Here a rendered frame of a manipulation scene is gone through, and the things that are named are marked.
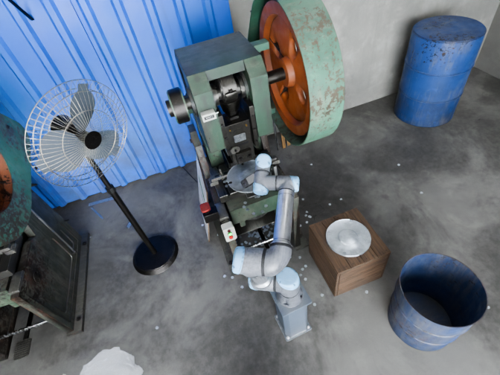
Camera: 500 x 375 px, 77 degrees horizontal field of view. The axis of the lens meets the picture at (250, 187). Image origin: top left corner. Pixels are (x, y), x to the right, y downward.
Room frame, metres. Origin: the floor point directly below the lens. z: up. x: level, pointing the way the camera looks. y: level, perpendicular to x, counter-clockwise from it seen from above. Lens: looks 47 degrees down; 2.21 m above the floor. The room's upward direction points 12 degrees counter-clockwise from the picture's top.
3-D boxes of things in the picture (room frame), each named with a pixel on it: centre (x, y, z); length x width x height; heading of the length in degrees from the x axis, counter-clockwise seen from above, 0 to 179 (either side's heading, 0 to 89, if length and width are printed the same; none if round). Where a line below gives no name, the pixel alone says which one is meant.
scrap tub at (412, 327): (0.62, -0.90, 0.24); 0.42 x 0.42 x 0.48
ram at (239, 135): (1.53, 0.01, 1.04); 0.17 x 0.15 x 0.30; 11
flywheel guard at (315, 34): (1.73, -0.30, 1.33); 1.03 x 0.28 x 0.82; 11
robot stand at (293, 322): (0.76, -0.10, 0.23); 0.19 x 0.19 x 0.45; 15
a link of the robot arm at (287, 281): (0.76, -0.09, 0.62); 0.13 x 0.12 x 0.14; 71
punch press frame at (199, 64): (1.71, 0.04, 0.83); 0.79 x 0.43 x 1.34; 11
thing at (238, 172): (1.44, -0.01, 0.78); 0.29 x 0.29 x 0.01
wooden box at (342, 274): (1.11, -0.58, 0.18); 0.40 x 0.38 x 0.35; 11
